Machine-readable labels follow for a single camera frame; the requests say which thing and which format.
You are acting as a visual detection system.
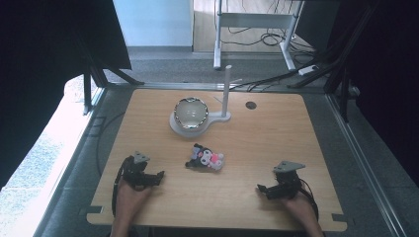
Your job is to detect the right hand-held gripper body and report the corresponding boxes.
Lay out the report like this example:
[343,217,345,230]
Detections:
[272,160,306,200]

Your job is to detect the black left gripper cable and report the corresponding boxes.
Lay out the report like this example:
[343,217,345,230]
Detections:
[111,156,132,218]

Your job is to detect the black curtain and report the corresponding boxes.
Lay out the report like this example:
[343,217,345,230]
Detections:
[324,0,419,189]
[0,0,132,192]

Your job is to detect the white stand with pole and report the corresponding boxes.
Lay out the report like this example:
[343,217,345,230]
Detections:
[168,64,233,138]

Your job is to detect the black pink white plush toy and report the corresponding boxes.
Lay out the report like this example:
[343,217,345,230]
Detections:
[184,142,226,173]

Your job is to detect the black cable bundle on floor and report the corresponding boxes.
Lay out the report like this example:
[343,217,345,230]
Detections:
[219,0,330,93]

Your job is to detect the white metal desk frame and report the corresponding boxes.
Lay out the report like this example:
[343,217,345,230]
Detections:
[212,0,304,72]

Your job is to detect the white power strip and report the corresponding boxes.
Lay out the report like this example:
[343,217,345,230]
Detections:
[297,64,319,76]

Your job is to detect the person's left hand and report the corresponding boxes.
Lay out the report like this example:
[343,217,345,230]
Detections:
[115,178,153,216]

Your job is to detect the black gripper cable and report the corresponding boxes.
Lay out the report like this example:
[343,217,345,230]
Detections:
[297,178,320,222]
[111,156,132,218]

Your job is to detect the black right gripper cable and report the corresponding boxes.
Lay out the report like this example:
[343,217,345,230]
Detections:
[297,178,320,222]

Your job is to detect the clear glass bowl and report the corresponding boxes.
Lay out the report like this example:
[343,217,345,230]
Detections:
[173,96,210,130]

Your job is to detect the black tripod stand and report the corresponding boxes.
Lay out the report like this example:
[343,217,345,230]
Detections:
[286,0,379,123]

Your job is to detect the black metal stand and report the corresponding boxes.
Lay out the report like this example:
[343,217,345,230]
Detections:
[73,29,146,117]

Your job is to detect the person's right hand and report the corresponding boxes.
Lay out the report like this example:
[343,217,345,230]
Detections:
[282,191,318,228]

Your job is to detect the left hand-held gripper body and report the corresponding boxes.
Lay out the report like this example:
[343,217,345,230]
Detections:
[122,150,152,192]

